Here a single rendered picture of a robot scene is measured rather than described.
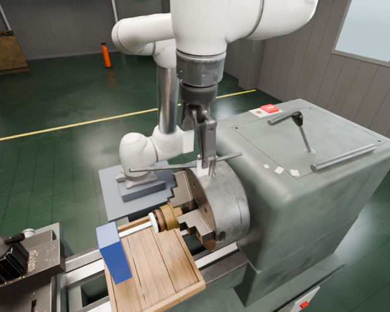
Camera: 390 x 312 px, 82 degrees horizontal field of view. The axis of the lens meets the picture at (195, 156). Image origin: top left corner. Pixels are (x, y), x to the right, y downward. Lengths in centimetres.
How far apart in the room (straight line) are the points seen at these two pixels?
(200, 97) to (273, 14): 18
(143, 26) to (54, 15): 782
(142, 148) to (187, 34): 89
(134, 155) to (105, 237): 56
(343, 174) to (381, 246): 172
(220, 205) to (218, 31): 47
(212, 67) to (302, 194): 45
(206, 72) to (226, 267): 73
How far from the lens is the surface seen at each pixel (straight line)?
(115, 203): 134
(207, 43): 39
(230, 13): 39
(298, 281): 137
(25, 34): 862
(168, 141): 122
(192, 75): 41
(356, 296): 214
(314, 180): 75
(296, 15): 49
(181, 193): 77
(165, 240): 98
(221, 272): 94
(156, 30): 68
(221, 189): 69
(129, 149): 120
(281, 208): 68
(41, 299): 90
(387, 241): 258
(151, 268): 93
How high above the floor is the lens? 170
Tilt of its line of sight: 37 degrees down
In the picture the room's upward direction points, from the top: straight up
